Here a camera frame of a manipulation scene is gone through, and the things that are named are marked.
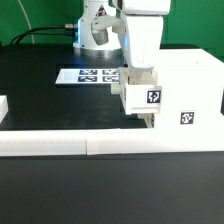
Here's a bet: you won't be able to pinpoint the white drawer box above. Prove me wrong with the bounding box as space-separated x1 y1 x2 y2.
137 113 154 128
111 67 162 115

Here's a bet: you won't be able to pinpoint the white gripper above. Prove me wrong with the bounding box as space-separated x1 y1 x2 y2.
124 14 165 72

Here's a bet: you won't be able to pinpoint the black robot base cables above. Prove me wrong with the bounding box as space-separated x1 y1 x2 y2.
9 23 80 46

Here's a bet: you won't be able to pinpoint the white front fence bar right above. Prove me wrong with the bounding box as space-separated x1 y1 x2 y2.
86 129 224 155

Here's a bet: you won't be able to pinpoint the white fence bar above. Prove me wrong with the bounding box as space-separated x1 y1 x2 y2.
0 130 87 157
0 95 8 123
86 129 224 155

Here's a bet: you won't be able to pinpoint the white front fence bar left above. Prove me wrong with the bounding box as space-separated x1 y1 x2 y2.
0 130 87 157

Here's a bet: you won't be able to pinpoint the thin white cable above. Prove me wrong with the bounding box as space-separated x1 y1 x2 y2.
18 0 36 45

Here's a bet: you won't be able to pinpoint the white drawer cabinet frame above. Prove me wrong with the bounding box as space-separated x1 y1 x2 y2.
154 49 224 129

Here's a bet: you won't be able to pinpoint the fiducial marker sheet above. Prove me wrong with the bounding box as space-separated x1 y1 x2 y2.
56 68 119 84

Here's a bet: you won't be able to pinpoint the white front drawer box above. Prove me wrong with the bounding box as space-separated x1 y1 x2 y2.
137 113 154 128

